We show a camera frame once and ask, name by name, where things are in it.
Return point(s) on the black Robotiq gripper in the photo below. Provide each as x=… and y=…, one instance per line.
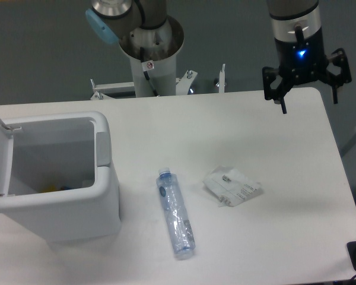
x=299, y=59

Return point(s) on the white paper packet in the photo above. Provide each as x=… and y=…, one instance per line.
x=231, y=187

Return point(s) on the clear plastic water bottle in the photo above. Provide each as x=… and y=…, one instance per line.
x=176, y=216

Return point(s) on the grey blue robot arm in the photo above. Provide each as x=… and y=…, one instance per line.
x=114, y=20

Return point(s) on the white trash can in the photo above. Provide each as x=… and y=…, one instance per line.
x=72, y=151

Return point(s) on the yellow trash in bin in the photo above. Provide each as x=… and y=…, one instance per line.
x=49, y=189

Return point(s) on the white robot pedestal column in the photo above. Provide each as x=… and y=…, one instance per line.
x=153, y=52

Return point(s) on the white metal mounting frame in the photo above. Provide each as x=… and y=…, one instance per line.
x=154, y=87

